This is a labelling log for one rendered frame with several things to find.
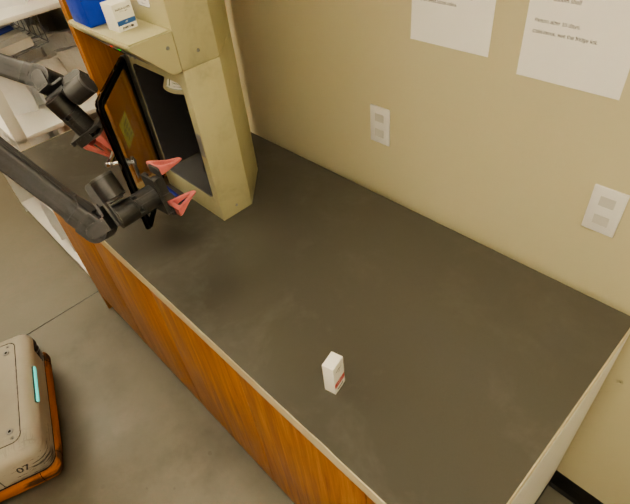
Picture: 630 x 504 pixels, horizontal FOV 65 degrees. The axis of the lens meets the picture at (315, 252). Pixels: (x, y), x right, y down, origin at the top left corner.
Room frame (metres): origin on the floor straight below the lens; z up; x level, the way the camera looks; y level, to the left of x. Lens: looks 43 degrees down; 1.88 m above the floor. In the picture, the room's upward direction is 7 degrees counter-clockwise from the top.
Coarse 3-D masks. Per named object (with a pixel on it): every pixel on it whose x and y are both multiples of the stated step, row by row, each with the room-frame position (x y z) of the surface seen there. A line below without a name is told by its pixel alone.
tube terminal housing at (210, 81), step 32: (160, 0) 1.23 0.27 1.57; (192, 0) 1.26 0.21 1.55; (192, 32) 1.25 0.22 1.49; (224, 32) 1.40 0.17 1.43; (192, 64) 1.23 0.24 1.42; (224, 64) 1.32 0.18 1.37; (192, 96) 1.22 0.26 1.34; (224, 96) 1.28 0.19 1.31; (224, 128) 1.26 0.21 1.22; (224, 160) 1.25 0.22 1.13; (224, 192) 1.23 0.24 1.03
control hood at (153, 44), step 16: (96, 32) 1.26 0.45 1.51; (112, 32) 1.25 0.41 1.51; (128, 32) 1.23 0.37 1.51; (144, 32) 1.22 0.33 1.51; (160, 32) 1.21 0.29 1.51; (128, 48) 1.15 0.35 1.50; (144, 48) 1.17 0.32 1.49; (160, 48) 1.19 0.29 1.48; (160, 64) 1.18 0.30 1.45; (176, 64) 1.21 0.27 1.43
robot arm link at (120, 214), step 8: (112, 200) 0.96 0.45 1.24; (128, 200) 0.97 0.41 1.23; (112, 208) 0.95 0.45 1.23; (120, 208) 0.95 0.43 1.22; (128, 208) 0.95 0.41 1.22; (136, 208) 0.96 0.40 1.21; (112, 216) 0.94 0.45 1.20; (120, 216) 0.93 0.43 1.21; (128, 216) 0.94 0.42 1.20; (136, 216) 0.95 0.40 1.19; (120, 224) 0.93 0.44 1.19; (128, 224) 0.94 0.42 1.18
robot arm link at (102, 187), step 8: (104, 176) 0.99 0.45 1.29; (112, 176) 1.00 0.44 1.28; (88, 184) 0.98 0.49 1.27; (96, 184) 0.97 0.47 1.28; (104, 184) 0.97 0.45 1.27; (112, 184) 0.98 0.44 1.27; (120, 184) 1.00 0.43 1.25; (88, 192) 0.98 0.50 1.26; (96, 192) 0.97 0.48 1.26; (104, 192) 0.96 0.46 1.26; (112, 192) 0.96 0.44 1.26; (120, 192) 0.97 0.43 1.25; (96, 200) 0.97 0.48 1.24; (104, 200) 0.96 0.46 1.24; (96, 208) 0.95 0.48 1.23; (104, 208) 0.97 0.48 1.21; (104, 216) 0.94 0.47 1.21; (96, 224) 0.92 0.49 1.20; (104, 224) 0.92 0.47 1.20; (112, 224) 0.94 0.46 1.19; (88, 232) 0.91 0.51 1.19; (96, 232) 0.91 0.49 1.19; (104, 232) 0.91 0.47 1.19
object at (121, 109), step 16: (128, 80) 1.42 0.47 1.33; (112, 96) 1.26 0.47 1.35; (128, 96) 1.37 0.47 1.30; (112, 112) 1.22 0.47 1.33; (128, 112) 1.33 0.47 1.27; (128, 128) 1.28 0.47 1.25; (144, 128) 1.41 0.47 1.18; (112, 144) 1.14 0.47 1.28; (128, 144) 1.24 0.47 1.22; (144, 144) 1.36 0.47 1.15; (144, 160) 1.31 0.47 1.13; (144, 224) 1.14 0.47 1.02
